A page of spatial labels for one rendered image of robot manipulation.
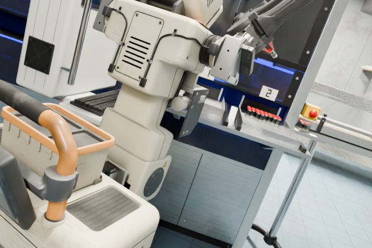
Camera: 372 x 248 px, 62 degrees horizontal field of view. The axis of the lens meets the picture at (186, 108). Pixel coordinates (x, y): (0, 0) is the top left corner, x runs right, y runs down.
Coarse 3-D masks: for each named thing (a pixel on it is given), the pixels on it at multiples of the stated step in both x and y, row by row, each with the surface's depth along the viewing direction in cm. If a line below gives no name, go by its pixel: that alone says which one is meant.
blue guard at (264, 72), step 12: (0, 0) 169; (12, 0) 168; (24, 0) 167; (24, 12) 169; (264, 60) 161; (252, 72) 163; (264, 72) 162; (276, 72) 162; (288, 72) 161; (240, 84) 165; (252, 84) 164; (264, 84) 164; (276, 84) 163; (288, 84) 162; (276, 96) 164
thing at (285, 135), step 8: (240, 112) 148; (240, 120) 140; (248, 120) 152; (248, 128) 132; (256, 128) 132; (264, 128) 147; (272, 128) 152; (280, 128) 157; (288, 128) 153; (264, 136) 132; (272, 136) 132; (280, 136) 131; (288, 136) 147; (296, 136) 138; (288, 144) 132; (296, 144) 131
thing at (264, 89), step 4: (264, 88) 164; (268, 88) 164; (260, 92) 165; (264, 92) 164; (268, 92) 164; (272, 92) 164; (276, 92) 164; (264, 96) 165; (272, 96) 164; (272, 100) 165
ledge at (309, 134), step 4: (296, 128) 171; (296, 132) 167; (300, 132) 167; (304, 132) 168; (308, 132) 171; (312, 132) 175; (304, 136) 167; (308, 136) 167; (312, 136) 167; (316, 136) 168; (316, 140) 167
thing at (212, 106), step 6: (180, 90) 169; (210, 102) 164; (216, 102) 169; (222, 102) 167; (204, 108) 143; (210, 108) 143; (216, 108) 143; (222, 108) 154; (216, 114) 143; (222, 114) 143
